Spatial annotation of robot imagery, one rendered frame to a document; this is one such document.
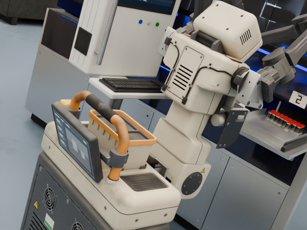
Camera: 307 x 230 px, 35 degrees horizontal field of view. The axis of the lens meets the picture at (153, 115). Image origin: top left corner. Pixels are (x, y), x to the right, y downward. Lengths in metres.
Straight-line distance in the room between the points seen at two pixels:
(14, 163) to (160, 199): 1.75
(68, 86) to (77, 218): 1.82
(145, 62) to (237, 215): 0.97
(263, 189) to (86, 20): 1.25
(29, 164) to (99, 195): 1.66
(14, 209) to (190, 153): 1.25
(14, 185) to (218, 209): 1.17
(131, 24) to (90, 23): 0.21
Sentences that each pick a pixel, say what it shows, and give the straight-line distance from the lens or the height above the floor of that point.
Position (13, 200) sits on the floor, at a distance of 2.80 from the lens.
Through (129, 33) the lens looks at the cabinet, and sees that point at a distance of 2.52.
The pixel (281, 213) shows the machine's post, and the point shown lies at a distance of 2.61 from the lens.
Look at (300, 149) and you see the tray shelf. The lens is 2.21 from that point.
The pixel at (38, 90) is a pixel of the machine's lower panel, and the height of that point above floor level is 0.28.
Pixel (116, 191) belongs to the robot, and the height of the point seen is 0.80.
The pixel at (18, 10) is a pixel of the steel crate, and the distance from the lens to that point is 6.36.
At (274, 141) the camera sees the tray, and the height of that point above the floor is 0.89.
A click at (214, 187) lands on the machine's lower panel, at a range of 2.75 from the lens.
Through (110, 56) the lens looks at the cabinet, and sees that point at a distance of 2.50.
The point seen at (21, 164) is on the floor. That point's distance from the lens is 3.16.
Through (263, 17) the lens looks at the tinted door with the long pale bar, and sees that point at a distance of 2.55.
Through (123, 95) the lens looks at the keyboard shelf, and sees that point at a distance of 2.33.
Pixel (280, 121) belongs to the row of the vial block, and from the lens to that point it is 2.40.
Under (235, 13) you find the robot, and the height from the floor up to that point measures 1.37.
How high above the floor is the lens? 1.53
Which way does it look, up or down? 20 degrees down
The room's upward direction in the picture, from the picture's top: 18 degrees clockwise
